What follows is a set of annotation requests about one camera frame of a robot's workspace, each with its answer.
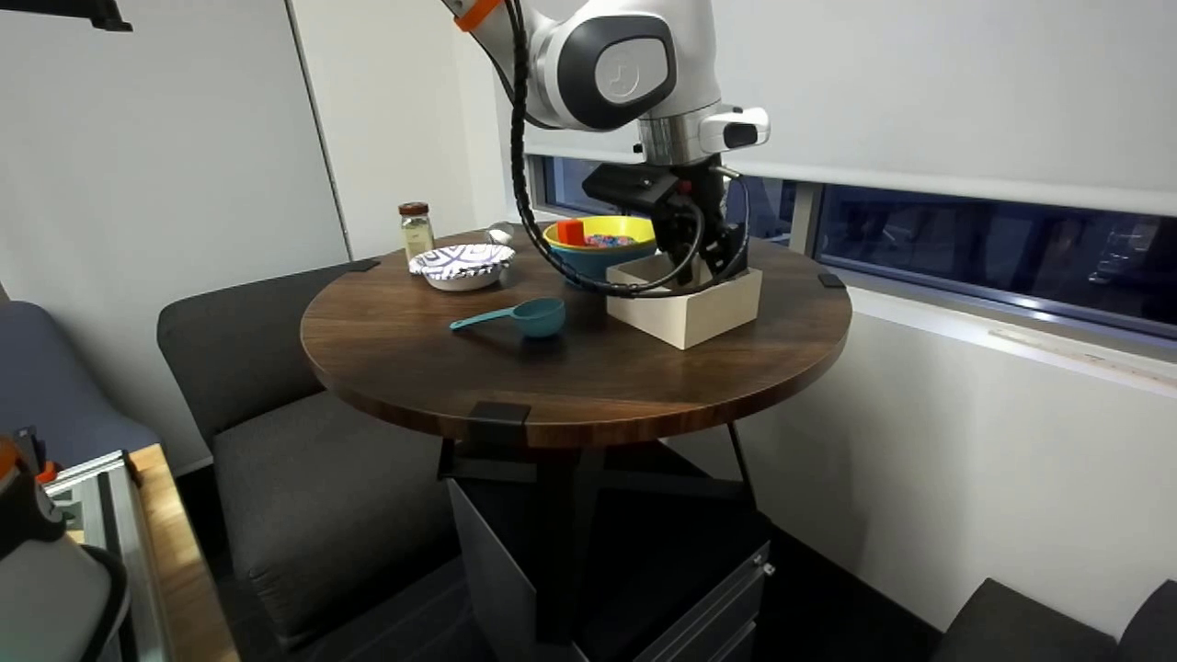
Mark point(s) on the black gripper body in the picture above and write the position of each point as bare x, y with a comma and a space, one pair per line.
701, 204

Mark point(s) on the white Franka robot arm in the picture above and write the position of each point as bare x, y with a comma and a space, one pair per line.
613, 59

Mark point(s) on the light wooden open box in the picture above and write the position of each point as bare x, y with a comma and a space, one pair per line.
686, 320

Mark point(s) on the red block in bowl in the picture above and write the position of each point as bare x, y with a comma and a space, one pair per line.
572, 231

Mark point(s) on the white window mullion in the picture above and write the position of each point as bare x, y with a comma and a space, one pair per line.
803, 220

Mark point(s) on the black table edge clamp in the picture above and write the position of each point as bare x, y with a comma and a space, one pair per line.
831, 280

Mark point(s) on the blue bowl yellow inside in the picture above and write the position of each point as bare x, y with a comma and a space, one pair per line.
588, 257

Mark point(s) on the teal measuring scoop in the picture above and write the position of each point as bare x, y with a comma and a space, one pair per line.
535, 318

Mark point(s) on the white patterned bowl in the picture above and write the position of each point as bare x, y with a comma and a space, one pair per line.
461, 264

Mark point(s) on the white roller window blind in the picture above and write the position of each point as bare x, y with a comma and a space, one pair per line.
957, 85

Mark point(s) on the spice jar brown lid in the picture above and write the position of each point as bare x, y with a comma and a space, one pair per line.
417, 231

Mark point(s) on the dark cabinet under table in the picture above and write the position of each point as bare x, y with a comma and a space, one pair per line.
489, 575

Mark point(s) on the dark gray padded armchair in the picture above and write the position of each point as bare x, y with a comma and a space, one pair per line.
316, 502

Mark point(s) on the dark gray padded sofa seat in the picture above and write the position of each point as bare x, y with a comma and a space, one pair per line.
1016, 631

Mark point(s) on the wooden cart board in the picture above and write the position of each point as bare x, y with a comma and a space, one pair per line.
171, 564

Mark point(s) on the gray blue padded seat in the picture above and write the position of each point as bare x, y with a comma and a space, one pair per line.
60, 380

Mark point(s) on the black overhead bar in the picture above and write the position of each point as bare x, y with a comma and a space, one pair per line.
60, 12

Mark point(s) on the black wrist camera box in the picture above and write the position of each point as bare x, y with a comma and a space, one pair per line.
626, 186

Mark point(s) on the black table pedestal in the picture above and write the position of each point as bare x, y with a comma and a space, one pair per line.
569, 537

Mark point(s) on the aluminium robot cart frame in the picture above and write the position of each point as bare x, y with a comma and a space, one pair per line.
94, 490

